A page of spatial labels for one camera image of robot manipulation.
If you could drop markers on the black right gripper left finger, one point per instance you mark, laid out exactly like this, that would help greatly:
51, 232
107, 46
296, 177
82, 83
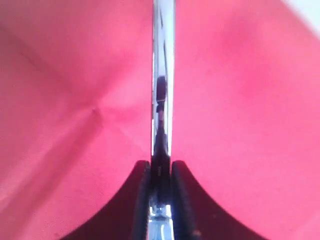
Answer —
125, 216

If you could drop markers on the silver table knife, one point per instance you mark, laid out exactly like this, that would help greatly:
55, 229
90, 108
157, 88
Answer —
160, 223

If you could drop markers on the red paper table mat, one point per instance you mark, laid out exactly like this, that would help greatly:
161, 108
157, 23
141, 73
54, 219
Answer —
75, 110

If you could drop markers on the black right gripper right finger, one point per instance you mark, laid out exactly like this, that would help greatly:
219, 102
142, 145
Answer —
196, 216

